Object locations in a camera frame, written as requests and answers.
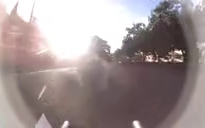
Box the reddish building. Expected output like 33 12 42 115
0 1 58 73

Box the dark grey asphalt road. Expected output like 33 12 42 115
0 61 205 128

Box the robot's own part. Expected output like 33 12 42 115
132 119 143 128
60 120 71 128

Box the row of trees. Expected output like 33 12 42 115
113 0 192 64

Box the dark tree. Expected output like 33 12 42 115
87 34 113 63

